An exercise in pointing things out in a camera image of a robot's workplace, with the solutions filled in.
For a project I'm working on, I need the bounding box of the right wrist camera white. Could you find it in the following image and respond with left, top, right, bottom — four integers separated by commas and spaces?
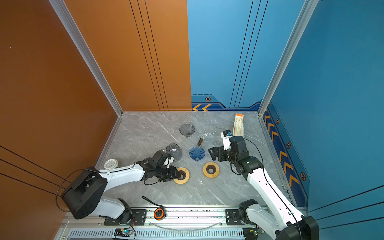
221, 130, 233, 150

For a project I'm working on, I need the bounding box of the clear glass server wooden handle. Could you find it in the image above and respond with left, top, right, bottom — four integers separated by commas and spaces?
197, 120, 217, 147

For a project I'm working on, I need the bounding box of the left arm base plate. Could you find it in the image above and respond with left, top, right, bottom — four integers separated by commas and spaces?
104, 209, 147, 226

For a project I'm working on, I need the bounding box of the grey glass dripper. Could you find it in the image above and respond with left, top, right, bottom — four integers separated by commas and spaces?
179, 123, 196, 138

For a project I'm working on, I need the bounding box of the aluminium rail front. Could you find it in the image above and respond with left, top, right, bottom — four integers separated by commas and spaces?
57, 206, 261, 238

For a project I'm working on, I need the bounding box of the wooden ring holder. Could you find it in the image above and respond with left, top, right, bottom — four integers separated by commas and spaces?
174, 167, 190, 185
203, 162, 220, 179

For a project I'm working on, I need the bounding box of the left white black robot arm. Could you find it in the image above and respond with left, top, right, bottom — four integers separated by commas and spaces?
61, 151, 185, 225

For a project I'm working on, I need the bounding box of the green circuit board left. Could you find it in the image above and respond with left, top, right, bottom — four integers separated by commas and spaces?
114, 228, 135, 240

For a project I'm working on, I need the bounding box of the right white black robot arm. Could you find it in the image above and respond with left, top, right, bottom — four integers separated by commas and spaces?
209, 136, 320, 240

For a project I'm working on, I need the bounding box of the orange black tape measure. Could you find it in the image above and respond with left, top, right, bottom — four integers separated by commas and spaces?
141, 196, 167, 221

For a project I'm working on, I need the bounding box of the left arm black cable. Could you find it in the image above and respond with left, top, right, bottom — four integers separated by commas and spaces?
55, 163, 136, 212

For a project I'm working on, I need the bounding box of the blue ribbed dripper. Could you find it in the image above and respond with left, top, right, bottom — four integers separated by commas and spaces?
189, 146, 206, 162

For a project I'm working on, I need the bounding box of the grey glass carafe mug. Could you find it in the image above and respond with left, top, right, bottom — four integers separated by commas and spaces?
161, 143, 183, 162

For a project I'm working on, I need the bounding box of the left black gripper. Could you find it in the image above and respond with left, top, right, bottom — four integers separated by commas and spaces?
155, 165, 183, 182

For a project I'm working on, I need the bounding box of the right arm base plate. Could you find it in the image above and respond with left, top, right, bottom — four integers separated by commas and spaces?
225, 208, 250, 226

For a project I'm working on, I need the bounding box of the circuit board right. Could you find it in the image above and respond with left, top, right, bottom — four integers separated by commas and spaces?
243, 228, 264, 240

